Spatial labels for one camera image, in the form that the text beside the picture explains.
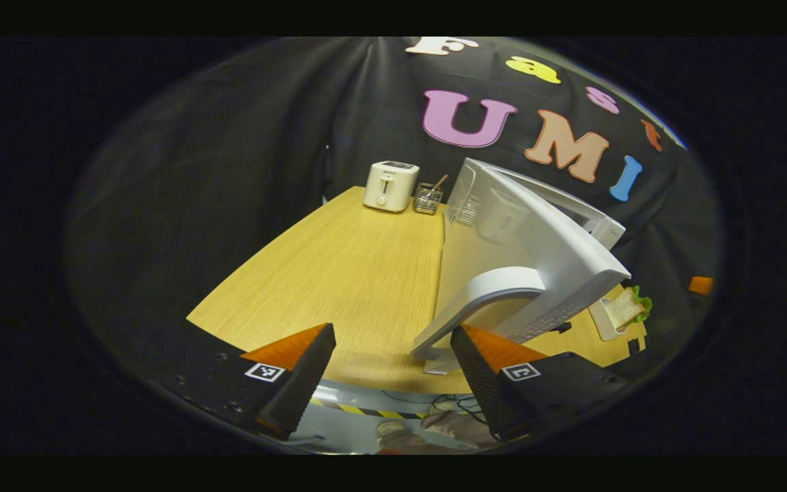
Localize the tangle of floor cables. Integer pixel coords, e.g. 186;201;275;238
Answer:
380;389;484;419

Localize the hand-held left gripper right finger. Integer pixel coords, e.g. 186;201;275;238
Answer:
450;324;630;441

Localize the white ribbed tray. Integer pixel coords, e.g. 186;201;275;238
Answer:
588;290;640;342

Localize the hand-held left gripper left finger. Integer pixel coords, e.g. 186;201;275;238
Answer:
154;323;337;440

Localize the person's trouser leg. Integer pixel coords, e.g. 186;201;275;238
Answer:
422;410;498;449

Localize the wire utensil holder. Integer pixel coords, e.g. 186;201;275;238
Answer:
413;174;449;216

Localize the white toaster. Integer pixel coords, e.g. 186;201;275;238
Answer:
363;161;420;213

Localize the white microwave oven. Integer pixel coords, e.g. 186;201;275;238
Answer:
411;157;632;375

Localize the sandwich with lettuce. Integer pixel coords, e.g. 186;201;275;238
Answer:
605;286;654;330

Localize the yellow black floor tape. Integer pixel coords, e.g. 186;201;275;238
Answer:
308;398;435;421

